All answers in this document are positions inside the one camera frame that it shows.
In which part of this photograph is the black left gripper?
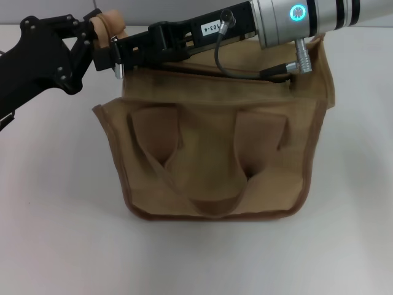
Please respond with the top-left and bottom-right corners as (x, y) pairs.
(0, 9), (104, 115)

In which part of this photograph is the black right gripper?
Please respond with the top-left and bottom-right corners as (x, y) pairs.
(111, 1), (262, 60)

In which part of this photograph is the silver metal zipper pull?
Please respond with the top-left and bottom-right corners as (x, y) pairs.
(112, 62), (125, 80)

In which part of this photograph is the khaki canvas food bag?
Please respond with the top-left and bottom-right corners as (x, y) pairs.
(88, 9), (336, 222)

